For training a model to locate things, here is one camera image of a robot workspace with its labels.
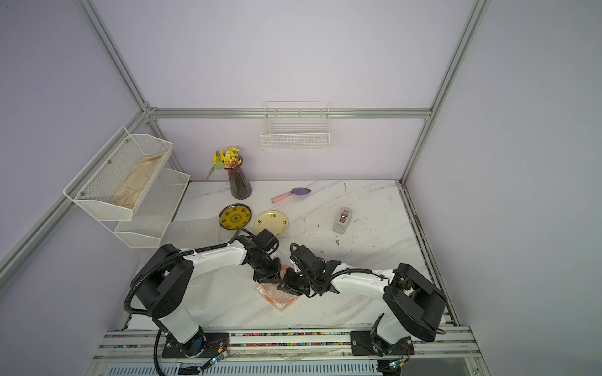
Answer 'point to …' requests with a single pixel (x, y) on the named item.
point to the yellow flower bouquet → (229, 160)
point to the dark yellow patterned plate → (233, 217)
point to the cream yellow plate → (273, 221)
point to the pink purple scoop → (296, 191)
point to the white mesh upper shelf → (115, 182)
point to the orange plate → (276, 295)
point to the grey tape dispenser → (342, 220)
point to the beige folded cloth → (129, 191)
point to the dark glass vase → (240, 184)
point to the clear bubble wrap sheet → (277, 307)
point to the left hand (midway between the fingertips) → (280, 282)
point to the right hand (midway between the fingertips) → (275, 293)
